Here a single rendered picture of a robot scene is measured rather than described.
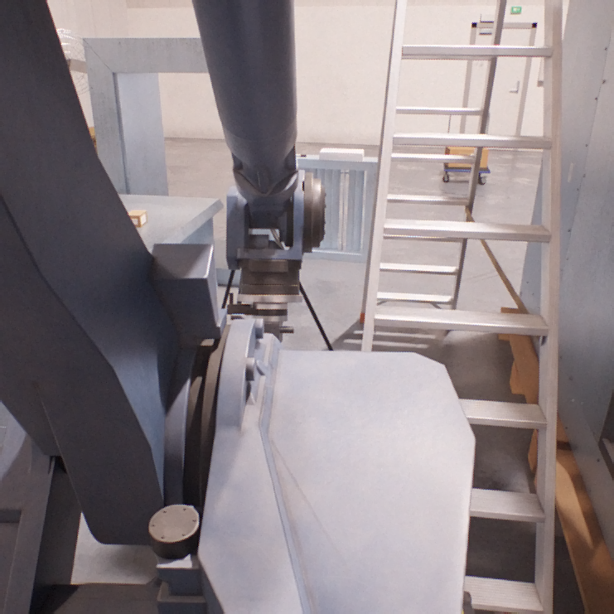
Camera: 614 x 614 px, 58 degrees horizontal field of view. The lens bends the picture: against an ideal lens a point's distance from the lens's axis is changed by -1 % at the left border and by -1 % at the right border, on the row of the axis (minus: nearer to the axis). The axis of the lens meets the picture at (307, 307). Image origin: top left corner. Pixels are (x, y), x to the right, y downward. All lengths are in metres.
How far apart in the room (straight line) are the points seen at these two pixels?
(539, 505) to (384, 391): 0.86
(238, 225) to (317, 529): 0.70
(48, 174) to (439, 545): 0.51
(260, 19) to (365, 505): 0.56
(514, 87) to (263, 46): 10.63
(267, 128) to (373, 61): 10.42
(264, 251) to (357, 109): 10.24
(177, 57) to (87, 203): 3.19
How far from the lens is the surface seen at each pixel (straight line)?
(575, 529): 1.94
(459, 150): 7.83
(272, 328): 1.13
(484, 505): 1.52
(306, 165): 4.26
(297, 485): 0.65
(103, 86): 3.98
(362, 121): 11.32
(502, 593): 1.63
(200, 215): 3.20
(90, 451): 0.68
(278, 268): 1.11
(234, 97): 0.81
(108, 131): 4.00
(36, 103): 0.51
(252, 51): 0.75
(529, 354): 2.86
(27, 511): 0.87
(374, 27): 11.28
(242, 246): 1.15
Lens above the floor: 1.42
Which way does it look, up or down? 24 degrees down
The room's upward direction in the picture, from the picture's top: 1 degrees clockwise
